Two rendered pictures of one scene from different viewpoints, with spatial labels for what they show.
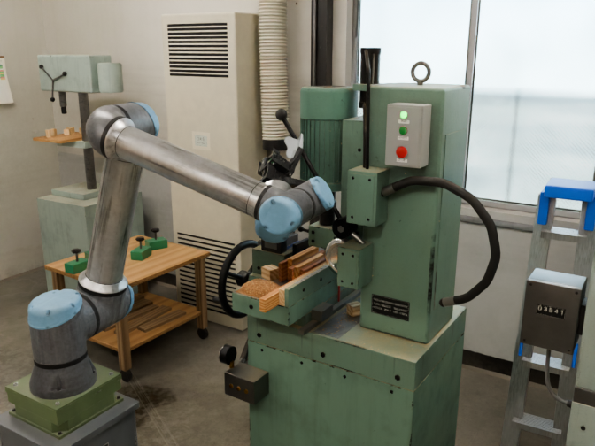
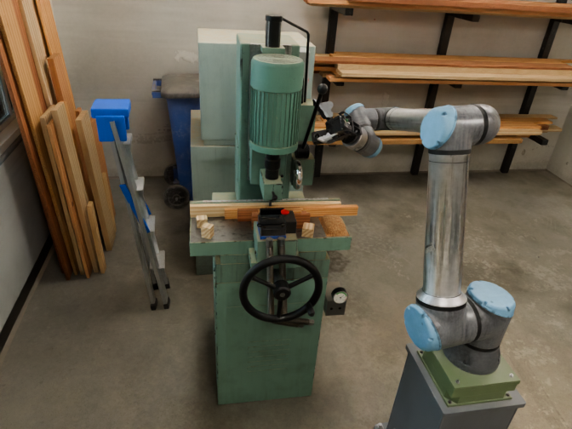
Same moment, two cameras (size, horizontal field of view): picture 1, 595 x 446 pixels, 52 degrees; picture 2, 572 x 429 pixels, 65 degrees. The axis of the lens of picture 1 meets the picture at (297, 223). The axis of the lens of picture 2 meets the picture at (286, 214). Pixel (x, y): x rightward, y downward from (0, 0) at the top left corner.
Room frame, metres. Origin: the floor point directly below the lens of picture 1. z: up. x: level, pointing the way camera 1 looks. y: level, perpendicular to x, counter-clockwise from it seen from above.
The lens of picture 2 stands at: (2.89, 1.04, 1.80)
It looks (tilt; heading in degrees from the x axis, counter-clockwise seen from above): 30 degrees down; 226
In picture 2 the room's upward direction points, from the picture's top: 4 degrees clockwise
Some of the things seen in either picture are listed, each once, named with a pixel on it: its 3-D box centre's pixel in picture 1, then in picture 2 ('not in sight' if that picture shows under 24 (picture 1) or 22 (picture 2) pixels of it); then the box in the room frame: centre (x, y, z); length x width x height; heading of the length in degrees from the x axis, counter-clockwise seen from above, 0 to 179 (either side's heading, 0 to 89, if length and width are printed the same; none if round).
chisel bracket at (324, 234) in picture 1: (331, 238); (271, 185); (1.86, -0.11, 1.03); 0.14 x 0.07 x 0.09; 57
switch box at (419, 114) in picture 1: (407, 134); (299, 70); (1.58, -0.29, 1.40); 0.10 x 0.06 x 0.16; 57
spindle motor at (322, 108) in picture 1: (328, 138); (275, 105); (1.87, -0.10, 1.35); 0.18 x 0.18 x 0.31
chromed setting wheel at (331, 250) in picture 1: (343, 257); (296, 174); (1.70, -0.14, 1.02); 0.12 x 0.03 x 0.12; 57
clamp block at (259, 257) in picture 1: (279, 258); (274, 240); (1.99, 0.06, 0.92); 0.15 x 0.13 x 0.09; 147
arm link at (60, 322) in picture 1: (59, 324); (483, 312); (1.63, 0.70, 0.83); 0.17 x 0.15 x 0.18; 156
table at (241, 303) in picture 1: (300, 275); (271, 237); (1.94, -0.01, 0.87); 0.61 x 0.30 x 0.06; 147
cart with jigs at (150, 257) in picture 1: (132, 294); not in sight; (3.08, 0.91, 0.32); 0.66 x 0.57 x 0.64; 146
